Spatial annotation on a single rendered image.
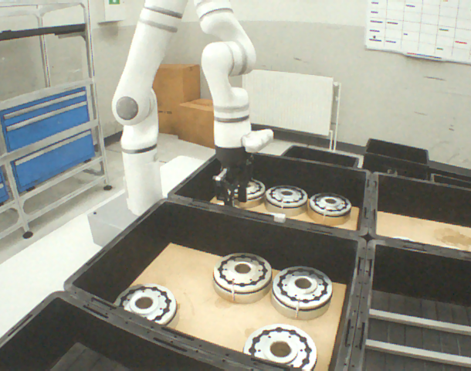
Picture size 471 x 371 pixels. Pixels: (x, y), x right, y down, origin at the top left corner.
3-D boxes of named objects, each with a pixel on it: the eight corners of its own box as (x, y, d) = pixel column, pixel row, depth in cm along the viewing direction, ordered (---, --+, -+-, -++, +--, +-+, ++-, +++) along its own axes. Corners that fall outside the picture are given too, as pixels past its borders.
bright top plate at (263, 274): (205, 284, 56) (205, 282, 56) (225, 250, 64) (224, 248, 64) (263, 297, 53) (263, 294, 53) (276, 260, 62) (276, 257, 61)
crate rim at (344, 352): (62, 297, 45) (57, 286, 44) (164, 206, 69) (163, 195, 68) (339, 400, 31) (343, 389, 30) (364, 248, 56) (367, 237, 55)
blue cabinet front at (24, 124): (18, 192, 199) (-2, 111, 174) (94, 155, 256) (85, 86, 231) (20, 193, 198) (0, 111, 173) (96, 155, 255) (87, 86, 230)
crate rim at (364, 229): (164, 205, 69) (163, 195, 68) (223, 154, 94) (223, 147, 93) (364, 248, 56) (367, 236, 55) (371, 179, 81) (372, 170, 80)
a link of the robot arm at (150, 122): (122, 82, 81) (129, 145, 88) (108, 89, 72) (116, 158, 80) (157, 79, 80) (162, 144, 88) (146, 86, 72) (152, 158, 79)
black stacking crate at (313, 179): (170, 243, 74) (164, 198, 69) (224, 187, 98) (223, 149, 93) (353, 287, 61) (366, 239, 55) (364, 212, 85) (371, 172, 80)
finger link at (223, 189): (214, 174, 69) (220, 195, 72) (209, 180, 67) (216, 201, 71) (225, 176, 67) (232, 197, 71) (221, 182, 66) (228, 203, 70)
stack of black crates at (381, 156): (351, 219, 206) (363, 151, 185) (359, 199, 229) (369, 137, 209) (411, 233, 189) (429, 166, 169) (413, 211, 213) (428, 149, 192)
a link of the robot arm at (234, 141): (256, 154, 63) (255, 122, 60) (205, 146, 68) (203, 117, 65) (275, 139, 70) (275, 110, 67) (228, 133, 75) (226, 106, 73)
